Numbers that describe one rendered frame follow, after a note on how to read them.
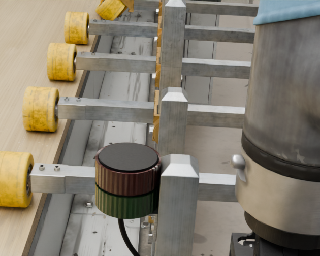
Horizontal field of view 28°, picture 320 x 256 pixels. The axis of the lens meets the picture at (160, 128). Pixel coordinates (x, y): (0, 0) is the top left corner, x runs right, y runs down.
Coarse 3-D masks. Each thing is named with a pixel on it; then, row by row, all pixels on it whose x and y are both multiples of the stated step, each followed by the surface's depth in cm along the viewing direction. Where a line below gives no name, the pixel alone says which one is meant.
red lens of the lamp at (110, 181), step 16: (112, 144) 60; (96, 160) 57; (160, 160) 58; (96, 176) 58; (112, 176) 56; (128, 176) 55; (144, 176) 56; (112, 192) 56; (128, 192) 56; (144, 192) 57
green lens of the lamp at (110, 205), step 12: (96, 192) 58; (156, 192) 58; (96, 204) 59; (108, 204) 57; (120, 204) 57; (132, 204) 57; (144, 204) 57; (156, 204) 59; (120, 216) 57; (132, 216) 57
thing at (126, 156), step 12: (120, 144) 60; (132, 144) 60; (108, 156) 58; (120, 156) 58; (132, 156) 58; (144, 156) 58; (156, 156) 58; (108, 168) 56; (120, 168) 56; (132, 168) 56; (144, 168) 56; (108, 192) 57; (156, 216) 59; (120, 228) 61; (156, 228) 59; (132, 252) 62
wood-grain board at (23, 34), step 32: (0, 0) 194; (32, 0) 196; (64, 0) 199; (96, 0) 201; (0, 32) 166; (32, 32) 168; (0, 64) 146; (32, 64) 147; (0, 96) 129; (64, 96) 131; (0, 128) 116; (64, 128) 118; (0, 224) 89; (32, 224) 90
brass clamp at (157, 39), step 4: (160, 16) 163; (160, 20) 160; (160, 24) 157; (160, 28) 154; (160, 32) 154; (156, 36) 154; (160, 36) 152; (156, 40) 153; (160, 40) 153; (160, 44) 153
